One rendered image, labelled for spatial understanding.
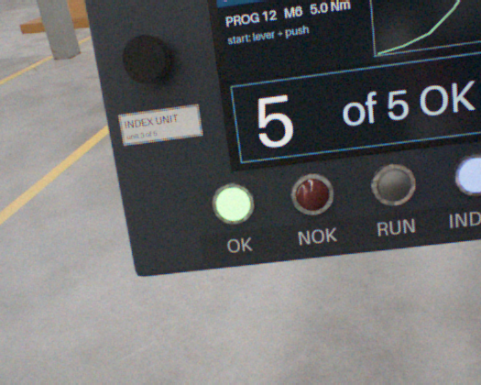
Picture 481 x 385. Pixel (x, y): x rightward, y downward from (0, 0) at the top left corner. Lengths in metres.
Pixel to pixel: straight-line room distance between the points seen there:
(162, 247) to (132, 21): 0.14
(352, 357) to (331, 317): 0.19
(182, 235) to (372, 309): 1.63
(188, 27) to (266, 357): 1.55
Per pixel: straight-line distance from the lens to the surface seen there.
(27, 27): 9.06
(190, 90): 0.34
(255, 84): 0.33
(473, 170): 0.35
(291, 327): 1.90
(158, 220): 0.35
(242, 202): 0.34
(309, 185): 0.33
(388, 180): 0.34
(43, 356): 2.08
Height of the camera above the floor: 1.28
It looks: 27 degrees down
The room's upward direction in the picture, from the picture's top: 9 degrees counter-clockwise
